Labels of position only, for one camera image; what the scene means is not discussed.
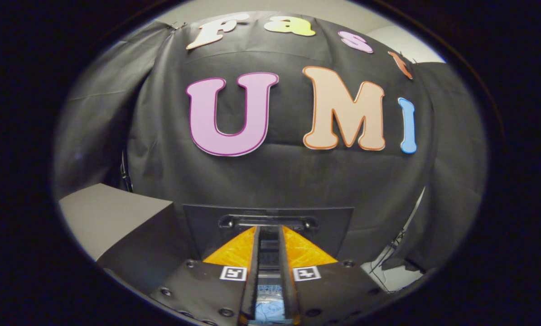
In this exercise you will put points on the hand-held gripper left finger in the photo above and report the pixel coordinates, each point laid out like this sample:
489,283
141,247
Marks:
250,271

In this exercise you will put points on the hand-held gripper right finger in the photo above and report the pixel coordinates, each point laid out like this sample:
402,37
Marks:
287,271

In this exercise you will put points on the light blue garment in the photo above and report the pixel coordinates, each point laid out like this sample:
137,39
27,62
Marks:
270,305

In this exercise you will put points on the grey top-load washing machine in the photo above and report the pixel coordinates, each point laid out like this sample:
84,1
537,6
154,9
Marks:
202,226

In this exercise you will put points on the black backdrop cloth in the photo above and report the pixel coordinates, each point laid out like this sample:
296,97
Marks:
288,181

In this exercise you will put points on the thin metal tripod stand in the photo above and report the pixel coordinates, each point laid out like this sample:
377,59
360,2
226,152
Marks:
390,253

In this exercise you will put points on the beige and dark cabinet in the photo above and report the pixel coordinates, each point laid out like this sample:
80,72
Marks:
112,213

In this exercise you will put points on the black backdrop support pole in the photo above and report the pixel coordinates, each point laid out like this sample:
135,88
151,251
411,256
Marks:
125,174

